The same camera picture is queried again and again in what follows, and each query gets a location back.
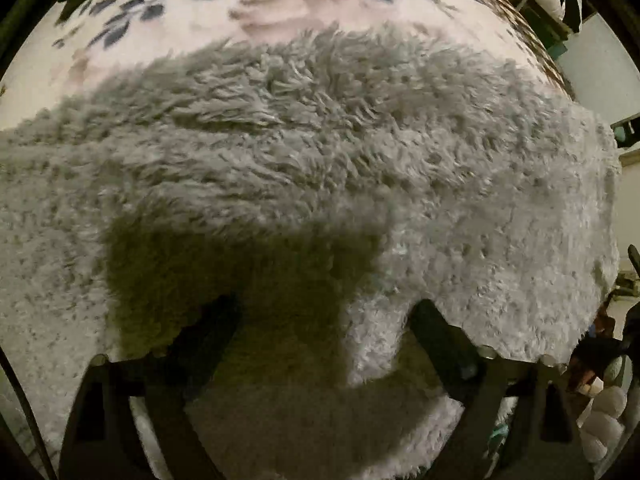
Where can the grey fluffy pants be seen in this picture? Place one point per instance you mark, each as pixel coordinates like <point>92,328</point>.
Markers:
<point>330,183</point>

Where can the floral bed blanket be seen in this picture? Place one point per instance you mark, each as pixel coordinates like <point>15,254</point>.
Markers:
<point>79,43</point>

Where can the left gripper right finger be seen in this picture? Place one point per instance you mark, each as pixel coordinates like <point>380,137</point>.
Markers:
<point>515,422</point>

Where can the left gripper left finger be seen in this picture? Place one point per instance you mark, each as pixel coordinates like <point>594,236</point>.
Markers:
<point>101,440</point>

